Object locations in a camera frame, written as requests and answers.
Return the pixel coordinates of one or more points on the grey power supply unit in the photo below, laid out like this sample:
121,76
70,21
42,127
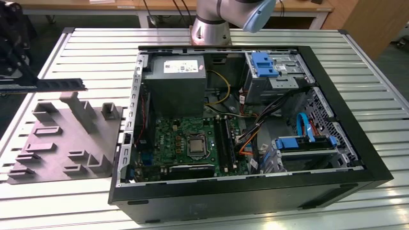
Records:
172,95

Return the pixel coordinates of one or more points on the black open PC case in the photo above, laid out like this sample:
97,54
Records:
224,201

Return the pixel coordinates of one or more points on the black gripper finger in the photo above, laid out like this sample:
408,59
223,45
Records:
27,76

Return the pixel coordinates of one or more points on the RAM stick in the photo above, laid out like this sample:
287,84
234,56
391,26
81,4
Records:
230,141
61,84

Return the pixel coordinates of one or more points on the green motherboard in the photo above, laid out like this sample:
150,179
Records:
170,124

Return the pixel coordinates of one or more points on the hard disk in blue carrier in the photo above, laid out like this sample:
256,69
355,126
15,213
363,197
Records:
290,143

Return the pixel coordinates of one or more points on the wooden desk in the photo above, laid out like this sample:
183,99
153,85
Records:
81,4

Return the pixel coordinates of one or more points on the silver CPU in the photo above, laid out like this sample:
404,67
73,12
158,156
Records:
196,145

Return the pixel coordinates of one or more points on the wooden cabinet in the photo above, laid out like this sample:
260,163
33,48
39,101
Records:
367,24

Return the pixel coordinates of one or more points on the grey parts rack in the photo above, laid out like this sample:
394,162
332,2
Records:
70,143

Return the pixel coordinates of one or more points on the metal drive cage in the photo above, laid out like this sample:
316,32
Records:
282,83

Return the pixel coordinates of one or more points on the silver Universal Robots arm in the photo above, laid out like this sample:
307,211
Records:
210,24

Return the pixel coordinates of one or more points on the black graphics card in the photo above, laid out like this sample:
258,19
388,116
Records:
192,167

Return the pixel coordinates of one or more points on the blue optical drive latch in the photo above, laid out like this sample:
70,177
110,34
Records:
263,69

